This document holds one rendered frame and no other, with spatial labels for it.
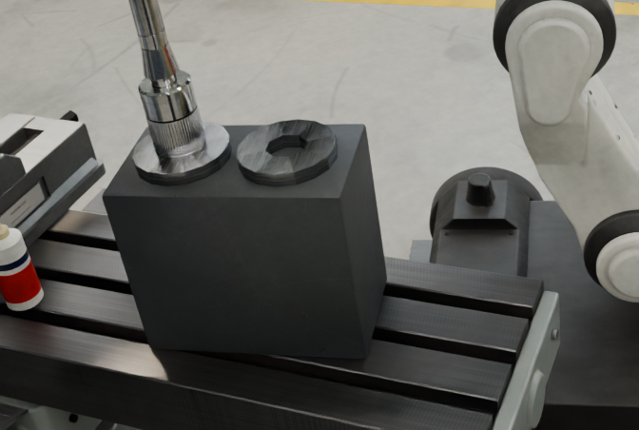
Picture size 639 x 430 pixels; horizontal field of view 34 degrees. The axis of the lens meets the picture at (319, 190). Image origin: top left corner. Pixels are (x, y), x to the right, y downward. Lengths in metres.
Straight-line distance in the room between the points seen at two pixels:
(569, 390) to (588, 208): 0.24
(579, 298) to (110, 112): 2.21
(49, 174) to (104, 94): 2.33
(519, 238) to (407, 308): 0.64
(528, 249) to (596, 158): 0.32
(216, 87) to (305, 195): 2.62
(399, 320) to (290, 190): 0.20
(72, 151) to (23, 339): 0.29
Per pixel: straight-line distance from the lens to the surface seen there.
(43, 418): 1.18
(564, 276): 1.61
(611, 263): 1.43
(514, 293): 1.05
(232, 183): 0.92
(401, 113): 3.16
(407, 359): 0.99
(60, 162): 1.30
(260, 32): 3.80
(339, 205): 0.88
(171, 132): 0.93
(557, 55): 1.25
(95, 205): 1.68
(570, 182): 1.41
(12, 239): 1.12
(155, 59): 0.91
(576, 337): 1.51
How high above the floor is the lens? 1.60
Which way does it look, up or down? 34 degrees down
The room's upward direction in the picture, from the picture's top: 10 degrees counter-clockwise
